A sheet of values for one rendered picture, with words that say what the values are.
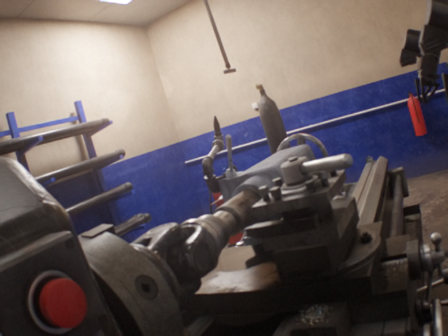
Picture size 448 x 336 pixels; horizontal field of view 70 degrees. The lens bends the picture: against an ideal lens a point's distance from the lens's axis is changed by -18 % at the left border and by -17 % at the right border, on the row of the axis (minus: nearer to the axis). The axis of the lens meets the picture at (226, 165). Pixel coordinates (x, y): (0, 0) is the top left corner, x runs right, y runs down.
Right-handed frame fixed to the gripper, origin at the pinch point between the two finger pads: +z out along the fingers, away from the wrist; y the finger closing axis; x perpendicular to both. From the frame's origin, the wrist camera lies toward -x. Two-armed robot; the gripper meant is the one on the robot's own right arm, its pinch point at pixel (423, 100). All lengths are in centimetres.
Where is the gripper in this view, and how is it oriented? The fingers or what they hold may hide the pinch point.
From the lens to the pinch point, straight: 122.7
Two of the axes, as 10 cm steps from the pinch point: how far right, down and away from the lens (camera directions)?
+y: -3.6, 2.0, -9.1
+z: -1.8, 9.4, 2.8
